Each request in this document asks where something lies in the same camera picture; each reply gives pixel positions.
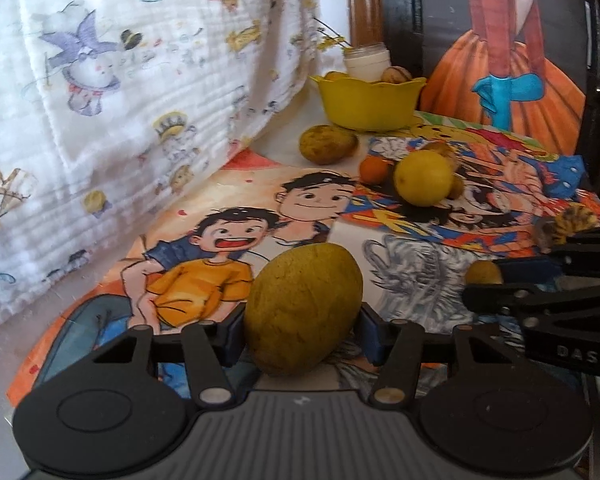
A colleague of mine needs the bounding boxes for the striped fruit in bowl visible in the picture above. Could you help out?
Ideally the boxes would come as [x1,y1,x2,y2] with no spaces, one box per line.
[380,66,413,84]

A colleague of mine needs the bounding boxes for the small orange tangerine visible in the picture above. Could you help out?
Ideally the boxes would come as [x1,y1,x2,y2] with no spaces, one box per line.
[358,155,394,185]

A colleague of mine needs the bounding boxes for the two boys drawing sheet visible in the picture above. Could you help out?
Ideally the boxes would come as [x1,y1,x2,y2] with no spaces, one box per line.
[6,150,356,404]

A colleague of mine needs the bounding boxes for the yellow plastic bowl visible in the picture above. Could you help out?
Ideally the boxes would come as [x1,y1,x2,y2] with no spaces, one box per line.
[310,76,427,132]

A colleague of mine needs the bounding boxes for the white cartoon print cloth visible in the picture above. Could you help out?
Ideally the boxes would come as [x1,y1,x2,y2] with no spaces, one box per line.
[0,0,341,325]

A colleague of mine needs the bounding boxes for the orange dress girl painting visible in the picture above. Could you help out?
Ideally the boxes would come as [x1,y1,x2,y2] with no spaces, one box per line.
[420,0,585,155]

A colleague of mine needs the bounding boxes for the colourful anime drawing mat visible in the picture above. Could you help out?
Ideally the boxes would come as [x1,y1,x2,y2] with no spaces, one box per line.
[342,114,600,257]

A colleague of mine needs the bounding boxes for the yellow green round fruit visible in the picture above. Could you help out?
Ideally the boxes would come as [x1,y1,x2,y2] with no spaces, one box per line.
[244,243,363,377]

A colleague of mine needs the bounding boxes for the yellow fruit in bowl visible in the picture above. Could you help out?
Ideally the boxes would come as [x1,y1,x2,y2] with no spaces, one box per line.
[324,70,350,81]

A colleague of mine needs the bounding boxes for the white plastic jar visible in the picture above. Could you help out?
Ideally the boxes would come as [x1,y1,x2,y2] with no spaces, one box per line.
[343,42,391,82]

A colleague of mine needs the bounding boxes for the brown wooden frame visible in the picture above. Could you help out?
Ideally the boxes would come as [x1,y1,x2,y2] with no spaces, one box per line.
[349,0,384,48]

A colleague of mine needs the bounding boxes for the greenish yellow pear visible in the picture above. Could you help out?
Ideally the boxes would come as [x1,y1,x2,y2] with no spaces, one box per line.
[299,125,358,166]

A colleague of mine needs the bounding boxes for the small brown round fruit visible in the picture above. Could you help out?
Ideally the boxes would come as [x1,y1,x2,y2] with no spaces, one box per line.
[448,174,465,200]

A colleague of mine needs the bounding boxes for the large yellow lemon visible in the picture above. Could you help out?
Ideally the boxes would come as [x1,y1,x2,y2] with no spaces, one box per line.
[393,150,454,207]

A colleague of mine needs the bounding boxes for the striped tan pepino melon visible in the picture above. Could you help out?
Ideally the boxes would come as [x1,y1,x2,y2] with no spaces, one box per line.
[422,140,460,172]

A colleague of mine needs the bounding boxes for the small yellow round fruit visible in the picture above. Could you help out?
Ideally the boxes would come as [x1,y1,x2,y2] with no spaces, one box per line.
[464,260,504,285]

